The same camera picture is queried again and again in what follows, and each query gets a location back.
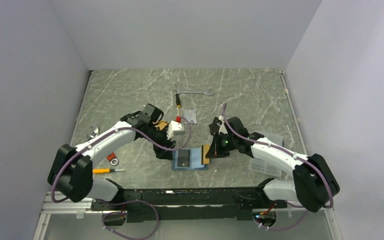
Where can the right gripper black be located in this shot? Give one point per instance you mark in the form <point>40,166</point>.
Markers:
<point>215,150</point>

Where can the blue leather card holder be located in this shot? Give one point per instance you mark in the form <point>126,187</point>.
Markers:
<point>195,161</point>

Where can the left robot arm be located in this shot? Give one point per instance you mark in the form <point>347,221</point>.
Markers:
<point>71,175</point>

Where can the aluminium frame rail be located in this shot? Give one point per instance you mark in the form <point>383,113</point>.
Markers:
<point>119,217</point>

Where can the single black credit card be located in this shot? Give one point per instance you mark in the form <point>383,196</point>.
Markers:
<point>183,158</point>

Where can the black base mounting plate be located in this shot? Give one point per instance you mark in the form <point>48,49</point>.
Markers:
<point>240,203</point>

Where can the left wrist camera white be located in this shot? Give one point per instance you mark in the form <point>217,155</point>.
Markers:
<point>175,128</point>

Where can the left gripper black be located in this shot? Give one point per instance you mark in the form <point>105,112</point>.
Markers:
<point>162,153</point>

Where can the clear plastic screw box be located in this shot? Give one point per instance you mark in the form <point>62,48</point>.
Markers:
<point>263,167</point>

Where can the silver credit card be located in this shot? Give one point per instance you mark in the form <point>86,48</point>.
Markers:
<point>191,115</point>

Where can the silver open-end wrench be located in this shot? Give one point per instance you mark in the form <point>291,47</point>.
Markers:
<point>201,92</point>

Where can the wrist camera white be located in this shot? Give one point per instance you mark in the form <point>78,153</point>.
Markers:
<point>223,129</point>
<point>175,128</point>

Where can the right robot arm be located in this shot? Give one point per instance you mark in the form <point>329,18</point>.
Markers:
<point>312,182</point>

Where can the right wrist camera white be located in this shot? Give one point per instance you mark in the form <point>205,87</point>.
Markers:
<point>223,129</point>

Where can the yellow handle screwdriver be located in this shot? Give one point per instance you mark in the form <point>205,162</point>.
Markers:
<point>106,171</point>

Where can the black credit card stack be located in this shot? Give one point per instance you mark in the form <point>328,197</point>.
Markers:
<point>214,127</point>

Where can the red adjustable wrench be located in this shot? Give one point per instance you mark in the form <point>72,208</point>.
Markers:
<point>95,131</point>

